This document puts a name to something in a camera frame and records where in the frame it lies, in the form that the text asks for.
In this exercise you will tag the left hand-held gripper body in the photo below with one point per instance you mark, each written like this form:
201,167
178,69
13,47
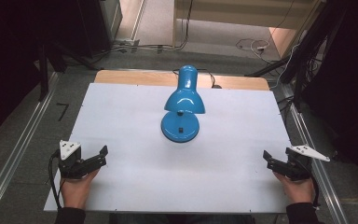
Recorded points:
71,163

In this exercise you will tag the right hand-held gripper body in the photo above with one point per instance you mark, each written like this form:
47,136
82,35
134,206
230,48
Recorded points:
295,166

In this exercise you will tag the blue desk lamp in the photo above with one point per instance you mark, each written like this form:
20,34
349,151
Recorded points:
183,102

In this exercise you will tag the person's right hand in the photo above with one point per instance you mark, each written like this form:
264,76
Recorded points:
296,189

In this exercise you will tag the person's left hand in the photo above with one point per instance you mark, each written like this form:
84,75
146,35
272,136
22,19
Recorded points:
76,191

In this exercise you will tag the white board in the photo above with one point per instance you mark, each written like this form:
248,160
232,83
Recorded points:
130,140

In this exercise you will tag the wooden table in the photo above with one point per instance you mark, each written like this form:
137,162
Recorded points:
136,78

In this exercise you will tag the black metal stand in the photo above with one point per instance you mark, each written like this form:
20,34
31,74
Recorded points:
43,74

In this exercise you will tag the dark cabinet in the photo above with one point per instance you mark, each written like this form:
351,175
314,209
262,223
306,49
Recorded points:
99,25

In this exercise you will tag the light wooden furniture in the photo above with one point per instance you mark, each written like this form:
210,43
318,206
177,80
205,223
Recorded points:
230,12

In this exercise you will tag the aluminium floor rail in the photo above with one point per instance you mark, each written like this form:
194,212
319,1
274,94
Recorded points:
18,149
317,174

